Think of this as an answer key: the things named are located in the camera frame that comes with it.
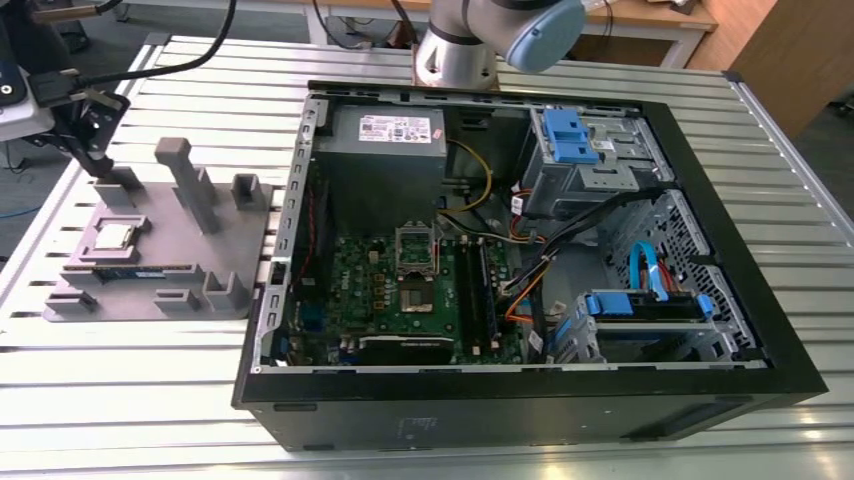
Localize black wire mesh bin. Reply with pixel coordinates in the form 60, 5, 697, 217
39, 0, 92, 56

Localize metal socket cover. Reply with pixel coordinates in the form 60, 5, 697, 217
394, 219, 441, 276

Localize orange SATA wire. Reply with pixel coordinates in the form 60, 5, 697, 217
503, 272, 559, 326

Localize hard disk in blue carrier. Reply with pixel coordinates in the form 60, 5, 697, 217
583, 292, 714, 324

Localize blue drive bay bracket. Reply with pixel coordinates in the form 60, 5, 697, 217
551, 133, 601, 164
543, 108, 589, 137

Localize black cable bundle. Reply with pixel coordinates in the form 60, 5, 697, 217
499, 189, 673, 296

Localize CPU socket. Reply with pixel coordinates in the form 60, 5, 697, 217
397, 278, 441, 316

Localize grey power supply unit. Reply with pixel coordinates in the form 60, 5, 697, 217
311, 106, 449, 229

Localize silver disk bay cage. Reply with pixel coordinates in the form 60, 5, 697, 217
546, 289, 766, 366

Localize blue SATA wire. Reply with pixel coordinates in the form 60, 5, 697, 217
629, 239, 673, 302

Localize black RAM slot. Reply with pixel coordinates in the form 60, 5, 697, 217
457, 238, 474, 355
469, 240, 486, 354

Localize yellow power wire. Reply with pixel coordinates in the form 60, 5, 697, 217
442, 138, 495, 215

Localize black open PC case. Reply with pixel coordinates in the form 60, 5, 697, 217
230, 78, 829, 454

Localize grey parts rack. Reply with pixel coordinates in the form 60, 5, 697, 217
40, 137, 277, 324

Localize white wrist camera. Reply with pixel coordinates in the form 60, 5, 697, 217
0, 53, 43, 144

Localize silver CPU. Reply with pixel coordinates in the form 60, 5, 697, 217
91, 222, 143, 251

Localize blue board connector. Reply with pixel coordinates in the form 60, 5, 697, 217
298, 305, 327, 335

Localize RAM stick gold contacts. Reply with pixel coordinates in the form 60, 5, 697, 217
90, 267, 172, 282

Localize white metal desk frame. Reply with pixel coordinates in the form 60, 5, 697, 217
79, 0, 429, 46

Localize wooden cabinet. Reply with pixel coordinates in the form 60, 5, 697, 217
686, 0, 854, 142

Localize wooden desk white frame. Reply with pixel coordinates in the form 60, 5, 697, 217
579, 0, 721, 70

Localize black camera cable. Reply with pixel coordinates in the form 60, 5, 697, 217
30, 0, 240, 105

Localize black graphics card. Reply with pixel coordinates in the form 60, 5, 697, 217
357, 333, 457, 367

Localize blue RAM stick white label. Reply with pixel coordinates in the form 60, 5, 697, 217
481, 244, 502, 351

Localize grey white wire bundle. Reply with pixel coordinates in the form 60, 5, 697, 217
437, 209, 550, 247

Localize green Dell motherboard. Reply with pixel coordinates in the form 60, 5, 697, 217
286, 232, 530, 367

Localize grey metal drive cage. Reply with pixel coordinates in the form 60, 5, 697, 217
519, 106, 677, 217

